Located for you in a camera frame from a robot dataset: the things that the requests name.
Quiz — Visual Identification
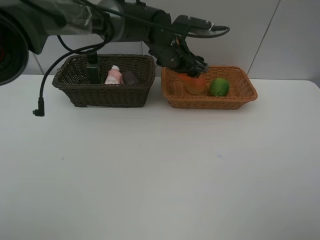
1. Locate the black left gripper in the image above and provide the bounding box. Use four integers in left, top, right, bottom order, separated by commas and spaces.
147, 27, 209, 78

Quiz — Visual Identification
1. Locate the red orange peach fruit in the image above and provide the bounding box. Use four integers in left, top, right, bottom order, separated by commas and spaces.
185, 76, 207, 95

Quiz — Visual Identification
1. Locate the orange mandarin fruit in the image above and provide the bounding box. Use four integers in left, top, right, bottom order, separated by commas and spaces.
177, 73, 198, 82

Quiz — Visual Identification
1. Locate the green lime fruit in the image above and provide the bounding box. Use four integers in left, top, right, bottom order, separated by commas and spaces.
208, 77, 230, 97

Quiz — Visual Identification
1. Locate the translucent purple plastic cup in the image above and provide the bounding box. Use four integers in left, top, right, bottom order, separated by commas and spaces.
122, 71, 140, 85

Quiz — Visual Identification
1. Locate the pink bottle white cap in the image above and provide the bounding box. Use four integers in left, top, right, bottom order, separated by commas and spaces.
104, 65, 123, 85

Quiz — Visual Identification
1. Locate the dark green pump bottle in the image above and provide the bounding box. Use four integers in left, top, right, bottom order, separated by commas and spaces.
86, 51, 103, 85

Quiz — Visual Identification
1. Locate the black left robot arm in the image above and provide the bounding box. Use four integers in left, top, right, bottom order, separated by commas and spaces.
0, 0, 212, 85

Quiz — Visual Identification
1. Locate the light orange wicker basket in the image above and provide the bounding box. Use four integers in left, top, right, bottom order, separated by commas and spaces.
161, 65, 258, 110

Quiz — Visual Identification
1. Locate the dark brown wicker basket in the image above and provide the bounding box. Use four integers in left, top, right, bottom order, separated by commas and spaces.
52, 54, 156, 108

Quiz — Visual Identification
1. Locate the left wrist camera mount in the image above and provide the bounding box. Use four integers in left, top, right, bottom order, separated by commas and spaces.
171, 15, 230, 39

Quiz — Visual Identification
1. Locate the black dangling cable with plug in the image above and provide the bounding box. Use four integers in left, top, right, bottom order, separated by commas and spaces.
32, 34, 111, 118

